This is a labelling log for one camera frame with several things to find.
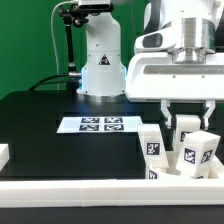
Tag white left fence bar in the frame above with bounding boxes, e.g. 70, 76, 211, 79
0, 144, 9, 171

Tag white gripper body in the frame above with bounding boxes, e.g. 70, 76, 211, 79
125, 52, 224, 102

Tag white front fence bar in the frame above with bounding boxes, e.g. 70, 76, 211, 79
0, 179, 224, 208

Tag white marker sheet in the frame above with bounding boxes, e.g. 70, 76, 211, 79
57, 116, 142, 134

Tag black cables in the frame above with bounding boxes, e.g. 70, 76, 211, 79
27, 73, 82, 92

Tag white camera on mount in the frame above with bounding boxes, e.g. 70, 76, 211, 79
78, 0, 113, 13

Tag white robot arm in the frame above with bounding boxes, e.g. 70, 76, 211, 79
78, 0, 224, 119

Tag white round stool seat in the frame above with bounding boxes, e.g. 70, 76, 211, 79
144, 151, 218, 181

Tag white cable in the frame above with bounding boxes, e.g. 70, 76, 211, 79
50, 0, 80, 91

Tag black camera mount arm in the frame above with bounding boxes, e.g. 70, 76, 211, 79
59, 4, 88, 94

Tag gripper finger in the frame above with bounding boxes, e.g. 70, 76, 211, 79
160, 100, 172, 129
202, 100, 216, 130

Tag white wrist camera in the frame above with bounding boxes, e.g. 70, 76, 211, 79
134, 28, 176, 53

